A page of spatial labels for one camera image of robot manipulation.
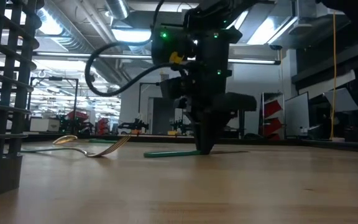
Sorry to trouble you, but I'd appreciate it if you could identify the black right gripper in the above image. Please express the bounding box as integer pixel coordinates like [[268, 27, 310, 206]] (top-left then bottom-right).
[[173, 61, 258, 156]]

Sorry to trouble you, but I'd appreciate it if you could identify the gold knife green handle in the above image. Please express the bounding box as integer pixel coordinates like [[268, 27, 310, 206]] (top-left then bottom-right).
[[88, 138, 118, 144], [143, 149, 250, 159]]

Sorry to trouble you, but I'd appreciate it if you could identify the dark grey cabinet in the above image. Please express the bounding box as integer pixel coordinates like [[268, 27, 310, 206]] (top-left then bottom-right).
[[152, 97, 177, 135]]

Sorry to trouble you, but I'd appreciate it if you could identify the red bin storage rack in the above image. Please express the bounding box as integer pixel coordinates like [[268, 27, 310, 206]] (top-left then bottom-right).
[[260, 91, 286, 141]]

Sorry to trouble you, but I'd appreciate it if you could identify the long ceiling light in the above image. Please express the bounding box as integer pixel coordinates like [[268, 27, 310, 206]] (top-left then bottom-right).
[[32, 51, 281, 65]]

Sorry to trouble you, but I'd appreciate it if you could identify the whiteboard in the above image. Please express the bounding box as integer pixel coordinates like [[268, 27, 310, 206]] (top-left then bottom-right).
[[283, 91, 311, 137]]

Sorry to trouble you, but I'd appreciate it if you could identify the grey angled panel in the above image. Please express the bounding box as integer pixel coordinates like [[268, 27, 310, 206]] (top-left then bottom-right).
[[323, 86, 358, 113]]

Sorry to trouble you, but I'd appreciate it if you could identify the white box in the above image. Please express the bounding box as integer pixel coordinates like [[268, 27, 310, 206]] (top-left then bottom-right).
[[29, 117, 61, 133]]

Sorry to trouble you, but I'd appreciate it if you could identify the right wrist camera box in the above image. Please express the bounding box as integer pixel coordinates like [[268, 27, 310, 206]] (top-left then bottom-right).
[[159, 77, 196, 101]]

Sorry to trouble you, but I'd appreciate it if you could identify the gold fork green handle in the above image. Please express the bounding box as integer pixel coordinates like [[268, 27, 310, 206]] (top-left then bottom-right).
[[19, 134, 132, 159]]

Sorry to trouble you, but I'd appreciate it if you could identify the black aluminium table frame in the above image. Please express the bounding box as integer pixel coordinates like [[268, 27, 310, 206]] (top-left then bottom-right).
[[26, 133, 358, 154]]

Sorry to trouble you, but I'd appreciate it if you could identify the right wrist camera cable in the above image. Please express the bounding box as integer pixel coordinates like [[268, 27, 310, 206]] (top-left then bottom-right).
[[84, 0, 180, 98]]

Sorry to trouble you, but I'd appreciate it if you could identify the gold spoon green handle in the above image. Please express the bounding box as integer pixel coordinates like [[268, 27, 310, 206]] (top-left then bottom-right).
[[52, 134, 90, 146]]

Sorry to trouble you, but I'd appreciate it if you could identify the yellow hanging cable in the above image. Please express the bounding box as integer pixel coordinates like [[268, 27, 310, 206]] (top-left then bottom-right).
[[328, 11, 337, 140]]

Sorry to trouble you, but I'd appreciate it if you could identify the silver air duct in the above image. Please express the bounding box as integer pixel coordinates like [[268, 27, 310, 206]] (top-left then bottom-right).
[[104, 0, 130, 20]]

